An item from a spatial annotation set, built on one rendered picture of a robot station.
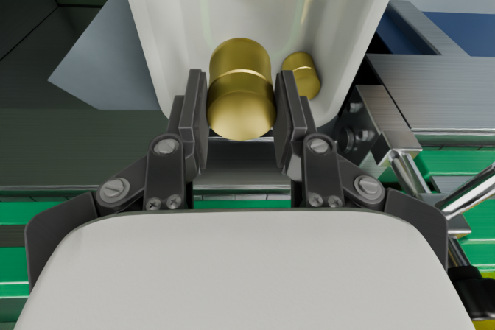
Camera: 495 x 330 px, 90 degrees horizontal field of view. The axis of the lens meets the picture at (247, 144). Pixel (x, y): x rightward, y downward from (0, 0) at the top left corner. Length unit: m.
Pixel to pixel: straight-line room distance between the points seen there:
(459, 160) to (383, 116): 0.07
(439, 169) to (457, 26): 0.33
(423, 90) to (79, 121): 0.41
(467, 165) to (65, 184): 0.39
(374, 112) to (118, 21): 0.43
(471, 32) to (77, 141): 0.59
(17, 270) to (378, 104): 0.37
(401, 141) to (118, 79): 0.52
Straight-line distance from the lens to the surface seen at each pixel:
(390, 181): 0.32
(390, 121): 0.25
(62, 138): 0.38
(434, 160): 0.27
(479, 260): 0.34
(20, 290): 0.42
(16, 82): 0.96
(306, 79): 0.26
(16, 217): 0.36
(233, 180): 0.28
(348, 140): 0.27
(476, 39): 0.53
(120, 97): 0.63
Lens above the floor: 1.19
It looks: 39 degrees down
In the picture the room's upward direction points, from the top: 178 degrees clockwise
